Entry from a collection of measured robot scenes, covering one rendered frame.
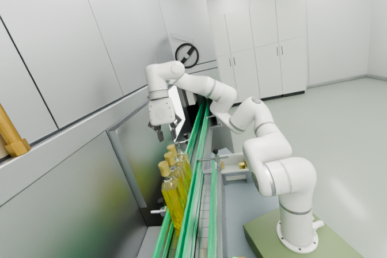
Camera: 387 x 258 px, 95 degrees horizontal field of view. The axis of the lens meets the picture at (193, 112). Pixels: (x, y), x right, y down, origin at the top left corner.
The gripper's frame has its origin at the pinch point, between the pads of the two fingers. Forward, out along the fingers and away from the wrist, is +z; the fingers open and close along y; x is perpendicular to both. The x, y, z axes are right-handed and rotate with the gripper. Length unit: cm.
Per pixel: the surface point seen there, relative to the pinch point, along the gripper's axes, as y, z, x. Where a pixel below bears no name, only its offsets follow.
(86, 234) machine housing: -14.2, 16.7, -31.3
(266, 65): 120, -64, 375
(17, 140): -12.2, -10.3, -42.1
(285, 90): 157, -1, 392
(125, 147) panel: -11.6, -0.2, -11.5
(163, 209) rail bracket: -4.6, 26.6, -6.8
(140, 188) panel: -11.5, 17.0, -7.8
